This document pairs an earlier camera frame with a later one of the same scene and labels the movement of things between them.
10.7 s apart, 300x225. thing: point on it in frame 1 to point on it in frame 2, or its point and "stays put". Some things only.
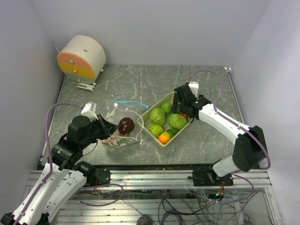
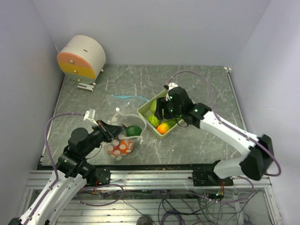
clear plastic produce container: (116, 110) to (134, 126)
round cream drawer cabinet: (82, 58) stays put
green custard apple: (156, 130) to (153, 121)
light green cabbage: (158, 116) to (153, 105)
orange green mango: (165, 137) to (163, 128)
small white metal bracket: (86, 86) stays put
